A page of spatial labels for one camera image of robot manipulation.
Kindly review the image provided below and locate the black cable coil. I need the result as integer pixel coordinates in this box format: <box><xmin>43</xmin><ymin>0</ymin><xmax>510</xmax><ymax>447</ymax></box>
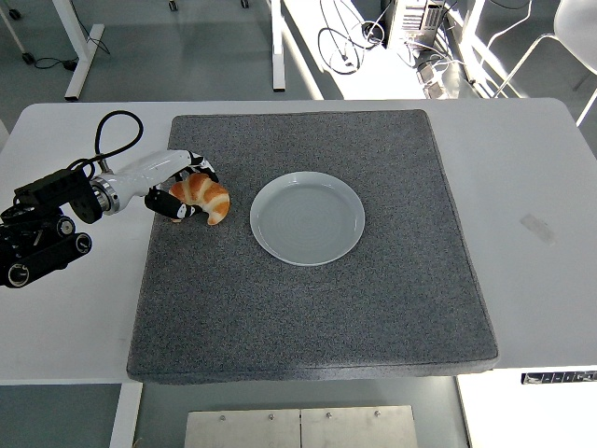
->
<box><xmin>318</xmin><ymin>26</ymin><xmax>366</xmax><ymax>76</ymax></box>

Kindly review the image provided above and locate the white chair with metal legs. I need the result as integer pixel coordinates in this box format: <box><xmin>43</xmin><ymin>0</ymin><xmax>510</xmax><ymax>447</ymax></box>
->
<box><xmin>484</xmin><ymin>0</ymin><xmax>597</xmax><ymax>127</ymax></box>

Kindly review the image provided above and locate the white straight desk leg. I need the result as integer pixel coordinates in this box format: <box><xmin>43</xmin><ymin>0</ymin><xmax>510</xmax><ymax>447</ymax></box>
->
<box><xmin>270</xmin><ymin>0</ymin><xmax>287</xmax><ymax>92</ymax></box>

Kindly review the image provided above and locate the grey metal plate with screws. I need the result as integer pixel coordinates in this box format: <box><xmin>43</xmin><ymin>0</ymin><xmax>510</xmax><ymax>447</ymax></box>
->
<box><xmin>185</xmin><ymin>409</ymin><xmax>302</xmax><ymax>448</ymax></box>
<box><xmin>300</xmin><ymin>405</ymin><xmax>419</xmax><ymax>448</ymax></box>

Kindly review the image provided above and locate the black desk control panel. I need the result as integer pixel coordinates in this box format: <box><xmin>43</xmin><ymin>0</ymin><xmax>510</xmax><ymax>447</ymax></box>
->
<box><xmin>521</xmin><ymin>371</ymin><xmax>597</xmax><ymax>386</ymax></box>

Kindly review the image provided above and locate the black floor cable with adapter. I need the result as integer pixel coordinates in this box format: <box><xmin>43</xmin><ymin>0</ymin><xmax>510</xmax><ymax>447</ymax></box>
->
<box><xmin>35</xmin><ymin>56</ymin><xmax>78</xmax><ymax>72</ymax></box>

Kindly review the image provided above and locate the white table leg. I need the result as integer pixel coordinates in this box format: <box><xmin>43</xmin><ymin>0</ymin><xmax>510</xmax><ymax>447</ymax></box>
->
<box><xmin>108</xmin><ymin>382</ymin><xmax>144</xmax><ymax>448</ymax></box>

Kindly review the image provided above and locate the grey speckled square mat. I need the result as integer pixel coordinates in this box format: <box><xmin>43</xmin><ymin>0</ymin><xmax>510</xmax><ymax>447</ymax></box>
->
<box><xmin>126</xmin><ymin>108</ymin><xmax>500</xmax><ymax>386</ymax></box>

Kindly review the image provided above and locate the white T-shaped desk leg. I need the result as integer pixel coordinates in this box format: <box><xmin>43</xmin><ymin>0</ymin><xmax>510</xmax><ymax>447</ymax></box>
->
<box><xmin>52</xmin><ymin>0</ymin><xmax>106</xmax><ymax>102</ymax></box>

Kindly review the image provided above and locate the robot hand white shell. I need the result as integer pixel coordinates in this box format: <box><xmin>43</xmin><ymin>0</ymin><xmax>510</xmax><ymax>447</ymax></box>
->
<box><xmin>111</xmin><ymin>147</ymin><xmax>220</xmax><ymax>223</ymax></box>

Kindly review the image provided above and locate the computer tower case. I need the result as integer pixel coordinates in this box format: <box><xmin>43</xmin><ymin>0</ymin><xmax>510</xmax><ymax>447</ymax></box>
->
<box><xmin>385</xmin><ymin>0</ymin><xmax>448</xmax><ymax>49</ymax></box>

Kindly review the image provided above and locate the white stand leg with caster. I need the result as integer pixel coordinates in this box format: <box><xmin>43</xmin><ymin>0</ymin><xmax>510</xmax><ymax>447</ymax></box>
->
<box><xmin>0</xmin><ymin>7</ymin><xmax>36</xmax><ymax>66</ymax></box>

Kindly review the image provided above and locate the pale grey round plate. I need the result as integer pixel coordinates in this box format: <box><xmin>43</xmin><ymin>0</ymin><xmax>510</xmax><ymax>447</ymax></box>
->
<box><xmin>249</xmin><ymin>170</ymin><xmax>367</xmax><ymax>268</ymax></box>

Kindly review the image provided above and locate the golden croissant bread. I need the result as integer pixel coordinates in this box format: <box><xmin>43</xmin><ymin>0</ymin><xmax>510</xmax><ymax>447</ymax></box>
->
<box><xmin>168</xmin><ymin>173</ymin><xmax>231</xmax><ymax>227</ymax></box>

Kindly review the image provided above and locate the clear tape patch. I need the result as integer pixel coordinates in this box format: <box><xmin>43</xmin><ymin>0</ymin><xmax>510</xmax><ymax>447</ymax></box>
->
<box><xmin>520</xmin><ymin>213</ymin><xmax>559</xmax><ymax>247</ymax></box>

